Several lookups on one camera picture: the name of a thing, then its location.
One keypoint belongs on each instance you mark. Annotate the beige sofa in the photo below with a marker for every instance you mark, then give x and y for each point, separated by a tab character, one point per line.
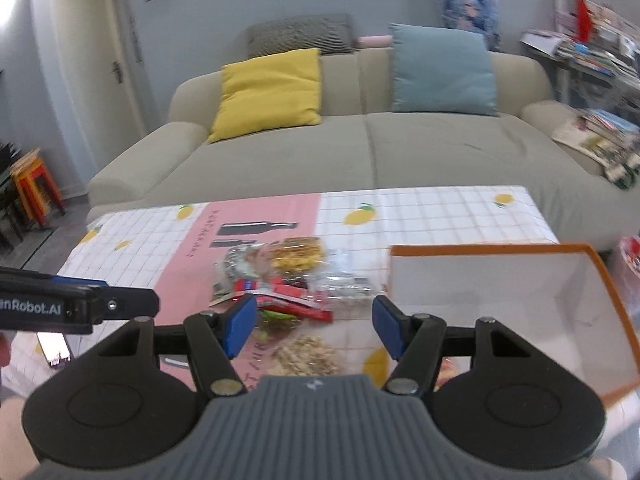
400	160

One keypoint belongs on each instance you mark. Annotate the white box with orange rim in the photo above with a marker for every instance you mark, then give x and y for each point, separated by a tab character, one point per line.
500	285

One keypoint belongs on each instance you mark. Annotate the lemon print checked tablecloth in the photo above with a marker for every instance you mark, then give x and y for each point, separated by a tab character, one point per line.
450	220

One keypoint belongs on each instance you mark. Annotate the yellow pillow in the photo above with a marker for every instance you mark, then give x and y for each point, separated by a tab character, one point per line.
270	95

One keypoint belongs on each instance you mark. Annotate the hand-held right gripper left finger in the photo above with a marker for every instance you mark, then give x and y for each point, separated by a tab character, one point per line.
241	324

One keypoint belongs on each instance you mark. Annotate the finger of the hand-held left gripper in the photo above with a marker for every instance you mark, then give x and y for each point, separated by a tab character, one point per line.
125	304
45	280

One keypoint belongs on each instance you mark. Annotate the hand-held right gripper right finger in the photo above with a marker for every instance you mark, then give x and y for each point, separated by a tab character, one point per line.
386	324

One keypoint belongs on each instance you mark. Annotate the green snack packet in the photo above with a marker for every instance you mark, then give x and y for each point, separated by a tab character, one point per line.
277	320

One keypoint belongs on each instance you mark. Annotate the long red snack packet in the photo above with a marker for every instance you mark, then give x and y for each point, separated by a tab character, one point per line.
292	300

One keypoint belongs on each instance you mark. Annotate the grey striped pillow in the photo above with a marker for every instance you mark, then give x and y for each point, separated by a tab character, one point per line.
300	35

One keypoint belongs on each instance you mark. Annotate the white door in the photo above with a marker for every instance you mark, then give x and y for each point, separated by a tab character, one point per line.
90	60

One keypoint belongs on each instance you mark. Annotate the yellow snack packet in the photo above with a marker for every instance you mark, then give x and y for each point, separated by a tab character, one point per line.
297	256

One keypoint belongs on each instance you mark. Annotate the stack of colourful stools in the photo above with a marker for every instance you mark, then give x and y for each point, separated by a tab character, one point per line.
37	185

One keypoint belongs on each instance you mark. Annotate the light blue pillow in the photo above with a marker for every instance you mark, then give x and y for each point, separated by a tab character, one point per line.
440	70

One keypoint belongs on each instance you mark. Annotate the smartphone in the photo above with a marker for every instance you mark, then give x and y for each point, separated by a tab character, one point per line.
55	350

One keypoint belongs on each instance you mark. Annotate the silver nut packet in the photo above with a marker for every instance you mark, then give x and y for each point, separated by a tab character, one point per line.
240	267

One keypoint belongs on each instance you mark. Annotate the pile of magazines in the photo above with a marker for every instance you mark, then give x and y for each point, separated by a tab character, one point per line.
600	140

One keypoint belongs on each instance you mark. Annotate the blue figure printed pillow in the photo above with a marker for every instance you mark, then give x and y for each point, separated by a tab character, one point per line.
465	7

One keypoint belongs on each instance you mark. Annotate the oat crisp packet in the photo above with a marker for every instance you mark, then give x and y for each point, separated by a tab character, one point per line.
307	355

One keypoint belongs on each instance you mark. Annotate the red plastic bag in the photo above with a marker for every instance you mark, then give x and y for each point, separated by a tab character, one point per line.
631	265

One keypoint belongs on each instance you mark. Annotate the pink bolster roll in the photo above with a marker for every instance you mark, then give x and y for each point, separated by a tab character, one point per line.
372	41

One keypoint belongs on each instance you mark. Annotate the clear plastic snack packet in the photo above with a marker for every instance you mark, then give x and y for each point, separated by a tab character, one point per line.
345	287

